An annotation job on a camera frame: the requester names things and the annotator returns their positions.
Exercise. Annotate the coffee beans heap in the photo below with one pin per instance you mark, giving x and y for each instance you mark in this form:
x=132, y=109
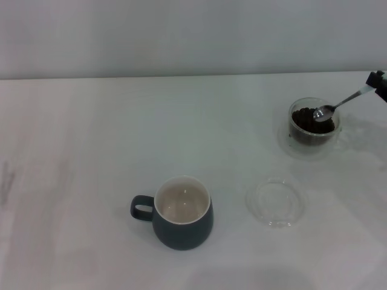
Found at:
x=303, y=119

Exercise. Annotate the dark blue ceramic mug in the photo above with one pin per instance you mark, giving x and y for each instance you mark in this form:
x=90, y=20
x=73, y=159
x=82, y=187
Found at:
x=181, y=237

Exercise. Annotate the clear glass saucer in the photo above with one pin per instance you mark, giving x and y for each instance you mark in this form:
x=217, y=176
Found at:
x=285, y=145

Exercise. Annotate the clear glass dish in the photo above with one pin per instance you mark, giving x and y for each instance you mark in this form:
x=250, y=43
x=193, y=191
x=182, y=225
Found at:
x=275, y=208

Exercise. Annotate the clear glass cup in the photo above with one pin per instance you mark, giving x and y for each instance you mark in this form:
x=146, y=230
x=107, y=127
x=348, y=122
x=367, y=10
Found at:
x=314, y=139

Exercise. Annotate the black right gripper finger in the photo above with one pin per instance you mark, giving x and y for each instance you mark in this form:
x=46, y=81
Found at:
x=374, y=78
x=381, y=93

